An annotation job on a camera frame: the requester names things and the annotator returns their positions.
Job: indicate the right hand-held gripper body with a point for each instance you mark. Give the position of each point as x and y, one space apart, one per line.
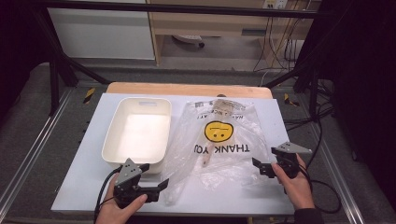
289 161

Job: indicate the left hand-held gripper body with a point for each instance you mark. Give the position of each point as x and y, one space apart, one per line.
127 174

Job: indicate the cream plastic storage bin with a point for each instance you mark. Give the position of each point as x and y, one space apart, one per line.
140 137

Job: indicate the clear printed plastic bag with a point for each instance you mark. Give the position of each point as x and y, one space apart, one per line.
224 174

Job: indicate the beige silicone spoon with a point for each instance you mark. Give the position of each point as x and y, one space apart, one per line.
207 158

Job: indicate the person's right hand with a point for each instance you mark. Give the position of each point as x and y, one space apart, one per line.
299 189

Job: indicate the person's left hand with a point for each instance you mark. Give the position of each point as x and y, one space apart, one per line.
115 214

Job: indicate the black metal stand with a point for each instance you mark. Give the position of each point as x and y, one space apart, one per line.
313 90
54 81

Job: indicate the black curtain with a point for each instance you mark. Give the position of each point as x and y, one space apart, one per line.
18 46
361 77

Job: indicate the grey flat device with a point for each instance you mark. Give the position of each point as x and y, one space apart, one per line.
186 38

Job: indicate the white cabinet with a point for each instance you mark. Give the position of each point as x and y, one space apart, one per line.
102 34

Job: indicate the light wooden desk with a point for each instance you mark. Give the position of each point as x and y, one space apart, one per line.
202 25

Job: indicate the black metal crossbar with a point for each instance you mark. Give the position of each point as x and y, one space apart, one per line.
171 7

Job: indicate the aluminium floor rail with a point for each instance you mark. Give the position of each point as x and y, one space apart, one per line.
34 149
339 180

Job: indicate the white wall socket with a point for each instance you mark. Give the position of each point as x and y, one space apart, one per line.
275 3

